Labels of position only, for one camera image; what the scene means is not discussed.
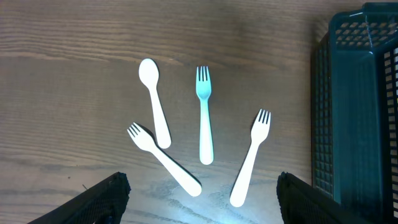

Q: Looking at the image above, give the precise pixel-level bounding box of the white spoon left side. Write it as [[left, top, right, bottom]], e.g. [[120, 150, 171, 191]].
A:
[[139, 58, 172, 149]]

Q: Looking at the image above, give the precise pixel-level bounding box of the white plastic fork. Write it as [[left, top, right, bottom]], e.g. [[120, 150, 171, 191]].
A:
[[229, 109, 271, 207]]

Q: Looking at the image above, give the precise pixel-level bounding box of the white fork under arm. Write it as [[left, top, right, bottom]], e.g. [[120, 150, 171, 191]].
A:
[[127, 123, 202, 197]]

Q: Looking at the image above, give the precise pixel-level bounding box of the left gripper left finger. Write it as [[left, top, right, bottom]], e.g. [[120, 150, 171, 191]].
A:
[[29, 172, 131, 224]]

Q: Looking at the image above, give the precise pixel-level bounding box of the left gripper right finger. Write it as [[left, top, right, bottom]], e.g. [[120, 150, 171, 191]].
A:
[[276, 172, 367, 224]]

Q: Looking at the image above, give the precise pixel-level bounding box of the light blue plastic fork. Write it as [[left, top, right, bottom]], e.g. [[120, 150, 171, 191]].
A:
[[196, 66, 214, 165]]

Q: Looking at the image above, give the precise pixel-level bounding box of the dark green plastic basket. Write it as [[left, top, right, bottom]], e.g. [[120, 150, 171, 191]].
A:
[[311, 2, 397, 223]]

